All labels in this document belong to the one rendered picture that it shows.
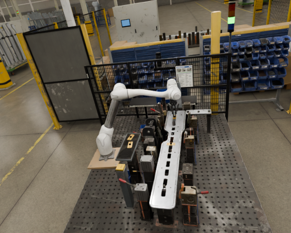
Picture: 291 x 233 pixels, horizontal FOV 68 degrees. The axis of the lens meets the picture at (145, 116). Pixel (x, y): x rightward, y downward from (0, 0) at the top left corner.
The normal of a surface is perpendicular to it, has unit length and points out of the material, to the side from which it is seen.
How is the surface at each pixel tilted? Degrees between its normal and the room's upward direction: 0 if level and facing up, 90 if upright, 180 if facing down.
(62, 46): 89
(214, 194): 0
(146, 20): 90
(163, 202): 0
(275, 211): 0
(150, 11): 90
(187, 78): 90
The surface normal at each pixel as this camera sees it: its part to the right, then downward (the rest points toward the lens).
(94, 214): -0.15, -0.86
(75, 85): -0.11, 0.49
